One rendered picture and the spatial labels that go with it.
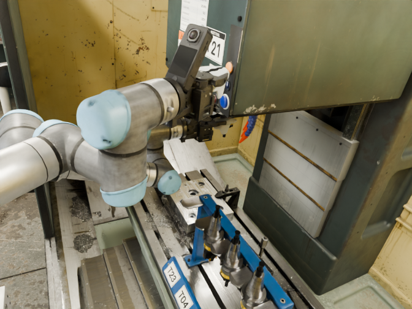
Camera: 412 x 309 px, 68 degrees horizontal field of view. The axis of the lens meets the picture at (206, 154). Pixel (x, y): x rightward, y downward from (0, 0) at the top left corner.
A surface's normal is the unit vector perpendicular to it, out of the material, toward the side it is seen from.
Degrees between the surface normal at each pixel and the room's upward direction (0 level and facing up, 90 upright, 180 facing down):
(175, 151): 24
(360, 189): 90
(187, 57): 59
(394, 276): 90
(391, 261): 90
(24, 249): 0
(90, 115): 91
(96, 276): 8
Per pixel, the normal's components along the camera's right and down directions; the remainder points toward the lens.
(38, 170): 0.85, 0.00
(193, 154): 0.28, -0.58
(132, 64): 0.44, 0.49
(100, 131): -0.54, 0.37
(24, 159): 0.68, -0.39
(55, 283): 0.11, -0.86
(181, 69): -0.42, -0.13
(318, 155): -0.89, 0.14
